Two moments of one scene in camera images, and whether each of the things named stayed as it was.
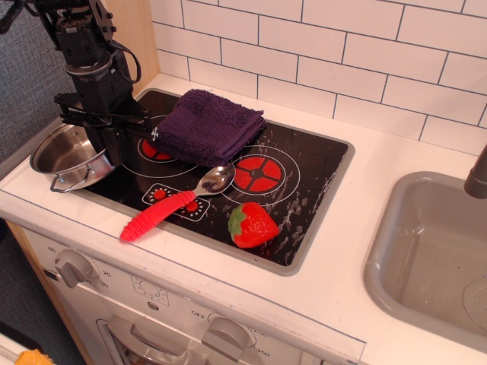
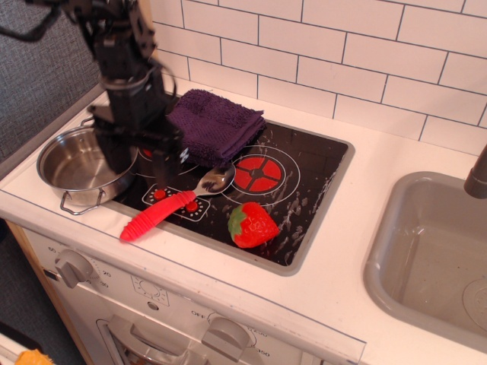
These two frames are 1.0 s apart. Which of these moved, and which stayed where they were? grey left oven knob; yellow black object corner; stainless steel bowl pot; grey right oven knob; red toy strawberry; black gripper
Moved: stainless steel bowl pot; black gripper
Stayed: grey right oven knob; yellow black object corner; red toy strawberry; grey left oven knob
